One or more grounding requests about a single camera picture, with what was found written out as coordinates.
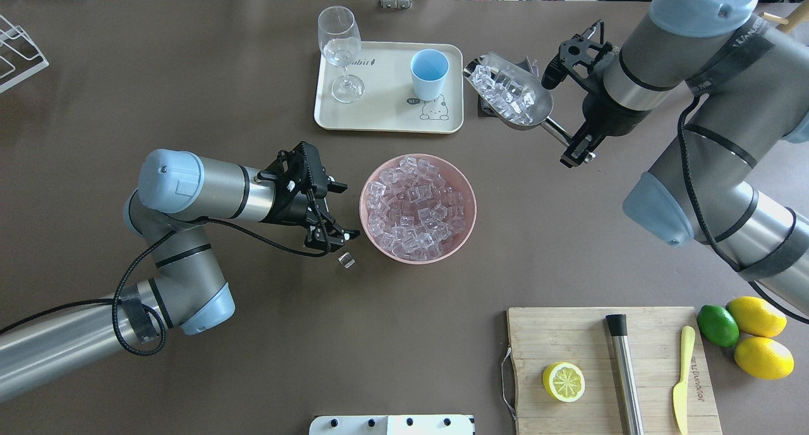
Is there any cream rabbit tray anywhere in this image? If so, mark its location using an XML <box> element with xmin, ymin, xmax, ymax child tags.
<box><xmin>313</xmin><ymin>41</ymin><xmax>465</xmax><ymax>133</ymax></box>

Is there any clear wine glass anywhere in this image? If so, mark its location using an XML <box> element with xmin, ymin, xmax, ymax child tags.
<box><xmin>317</xmin><ymin>6</ymin><xmax>365</xmax><ymax>103</ymax></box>

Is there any pile of clear ice cubes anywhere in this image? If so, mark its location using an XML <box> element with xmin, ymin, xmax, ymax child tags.
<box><xmin>367</xmin><ymin>157</ymin><xmax>467</xmax><ymax>260</ymax></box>

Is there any lower whole lemon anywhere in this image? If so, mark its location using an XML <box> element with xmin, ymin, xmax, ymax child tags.
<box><xmin>734</xmin><ymin>336</ymin><xmax>794</xmax><ymax>380</ymax></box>

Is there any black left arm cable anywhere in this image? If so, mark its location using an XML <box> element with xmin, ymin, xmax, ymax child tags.
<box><xmin>0</xmin><ymin>163</ymin><xmax>332</xmax><ymax>357</ymax></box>

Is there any stray clear ice cube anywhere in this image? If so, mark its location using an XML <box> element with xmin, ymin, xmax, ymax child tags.
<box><xmin>338</xmin><ymin>252</ymin><xmax>356</xmax><ymax>269</ymax></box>

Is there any steel muddler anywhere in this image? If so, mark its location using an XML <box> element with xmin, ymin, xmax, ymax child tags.
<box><xmin>605</xmin><ymin>314</ymin><xmax>645</xmax><ymax>434</ymax></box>

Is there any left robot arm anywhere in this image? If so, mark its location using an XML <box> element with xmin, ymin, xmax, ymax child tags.
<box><xmin>2</xmin><ymin>142</ymin><xmax>360</xmax><ymax>401</ymax></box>

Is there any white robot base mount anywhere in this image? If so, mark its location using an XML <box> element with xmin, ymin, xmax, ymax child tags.
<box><xmin>308</xmin><ymin>414</ymin><xmax>476</xmax><ymax>434</ymax></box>

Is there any grey folded cloth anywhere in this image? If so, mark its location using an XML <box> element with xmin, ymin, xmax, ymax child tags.
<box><xmin>478</xmin><ymin>52</ymin><xmax>546</xmax><ymax>126</ymax></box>

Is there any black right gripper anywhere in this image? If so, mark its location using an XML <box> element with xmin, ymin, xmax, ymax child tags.
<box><xmin>542</xmin><ymin>18</ymin><xmax>645</xmax><ymax>169</ymax></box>

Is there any half lemon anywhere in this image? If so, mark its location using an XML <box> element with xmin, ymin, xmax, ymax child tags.
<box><xmin>542</xmin><ymin>361</ymin><xmax>586</xmax><ymax>403</ymax></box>

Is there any pink bowl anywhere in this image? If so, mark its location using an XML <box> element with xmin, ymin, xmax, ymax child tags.
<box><xmin>360</xmin><ymin>154</ymin><xmax>477</xmax><ymax>265</ymax></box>

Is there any green lime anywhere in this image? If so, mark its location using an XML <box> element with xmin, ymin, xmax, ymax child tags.
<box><xmin>696</xmin><ymin>305</ymin><xmax>740</xmax><ymax>348</ymax></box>

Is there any yellow plastic knife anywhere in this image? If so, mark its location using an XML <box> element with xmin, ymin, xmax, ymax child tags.
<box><xmin>671</xmin><ymin>326</ymin><xmax>696</xmax><ymax>434</ymax></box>

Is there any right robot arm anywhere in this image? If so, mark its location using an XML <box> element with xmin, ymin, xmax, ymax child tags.
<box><xmin>542</xmin><ymin>0</ymin><xmax>808</xmax><ymax>322</ymax></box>

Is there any wooden cutting board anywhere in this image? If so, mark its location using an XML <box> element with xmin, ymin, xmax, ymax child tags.
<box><xmin>506</xmin><ymin>307</ymin><xmax>697</xmax><ymax>434</ymax></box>

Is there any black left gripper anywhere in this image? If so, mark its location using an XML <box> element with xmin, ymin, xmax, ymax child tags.
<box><xmin>255</xmin><ymin>142</ymin><xmax>361</xmax><ymax>253</ymax></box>

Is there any light blue cup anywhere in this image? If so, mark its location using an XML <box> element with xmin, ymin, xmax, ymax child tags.
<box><xmin>410</xmin><ymin>49</ymin><xmax>449</xmax><ymax>101</ymax></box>

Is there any white wire cup rack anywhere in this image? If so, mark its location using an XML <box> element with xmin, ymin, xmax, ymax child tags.
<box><xmin>1</xmin><ymin>15</ymin><xmax>49</xmax><ymax>93</ymax></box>

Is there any whole lemon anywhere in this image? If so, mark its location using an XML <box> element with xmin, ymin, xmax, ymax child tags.
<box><xmin>734</xmin><ymin>336</ymin><xmax>794</xmax><ymax>380</ymax></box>
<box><xmin>726</xmin><ymin>296</ymin><xmax>787</xmax><ymax>339</ymax></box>

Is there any upper whole lemon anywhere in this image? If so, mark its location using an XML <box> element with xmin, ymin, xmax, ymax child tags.
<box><xmin>726</xmin><ymin>296</ymin><xmax>787</xmax><ymax>339</ymax></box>

